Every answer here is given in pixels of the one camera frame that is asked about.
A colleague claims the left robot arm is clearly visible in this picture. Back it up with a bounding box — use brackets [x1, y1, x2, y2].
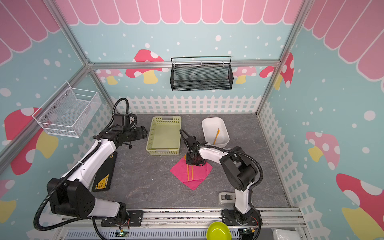
[33, 127, 148, 231]

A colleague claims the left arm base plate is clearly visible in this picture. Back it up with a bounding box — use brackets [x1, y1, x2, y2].
[101, 210, 144, 227]

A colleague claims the pink paper napkin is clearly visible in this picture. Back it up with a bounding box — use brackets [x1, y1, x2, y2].
[170, 156, 213, 191]

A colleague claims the orange chopstick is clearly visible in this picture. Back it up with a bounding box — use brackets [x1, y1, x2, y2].
[190, 166, 194, 181]
[213, 128, 220, 145]

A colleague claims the white plastic tub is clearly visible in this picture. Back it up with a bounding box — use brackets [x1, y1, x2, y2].
[202, 117, 230, 148]

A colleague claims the white small device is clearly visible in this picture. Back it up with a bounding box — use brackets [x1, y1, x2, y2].
[218, 192, 236, 205]

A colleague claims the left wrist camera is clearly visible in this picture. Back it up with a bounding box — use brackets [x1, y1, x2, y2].
[113, 113, 137, 129]

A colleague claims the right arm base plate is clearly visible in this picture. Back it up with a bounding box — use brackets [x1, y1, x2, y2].
[221, 209, 263, 226]

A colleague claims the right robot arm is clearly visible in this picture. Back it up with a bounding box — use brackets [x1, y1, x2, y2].
[185, 144, 264, 228]

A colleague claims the green perforated plastic basket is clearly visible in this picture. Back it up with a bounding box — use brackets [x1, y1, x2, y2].
[146, 116, 182, 156]

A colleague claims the black box with yellow label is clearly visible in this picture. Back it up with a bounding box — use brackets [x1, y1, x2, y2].
[91, 152, 118, 193]

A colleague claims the orange spoon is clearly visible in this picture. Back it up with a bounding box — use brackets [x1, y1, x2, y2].
[184, 154, 190, 181]

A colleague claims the black wire mesh basket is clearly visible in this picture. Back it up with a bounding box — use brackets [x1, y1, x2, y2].
[170, 56, 234, 91]

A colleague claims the lime green bowl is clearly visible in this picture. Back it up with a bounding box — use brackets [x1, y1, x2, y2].
[206, 222, 232, 240]

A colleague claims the white wire mesh basket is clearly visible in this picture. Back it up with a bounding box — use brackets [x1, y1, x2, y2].
[32, 82, 102, 138]

